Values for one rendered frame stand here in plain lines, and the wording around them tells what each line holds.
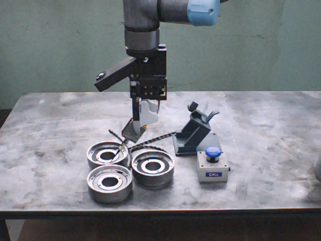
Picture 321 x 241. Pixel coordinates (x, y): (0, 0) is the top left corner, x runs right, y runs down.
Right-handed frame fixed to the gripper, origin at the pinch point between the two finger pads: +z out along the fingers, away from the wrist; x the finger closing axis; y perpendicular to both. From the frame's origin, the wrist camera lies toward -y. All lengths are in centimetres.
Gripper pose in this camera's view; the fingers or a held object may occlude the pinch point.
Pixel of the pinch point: (135, 126)
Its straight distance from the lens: 99.6
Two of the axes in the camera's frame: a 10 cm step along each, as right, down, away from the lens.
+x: -0.6, -5.1, 8.6
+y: 10.0, -0.3, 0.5
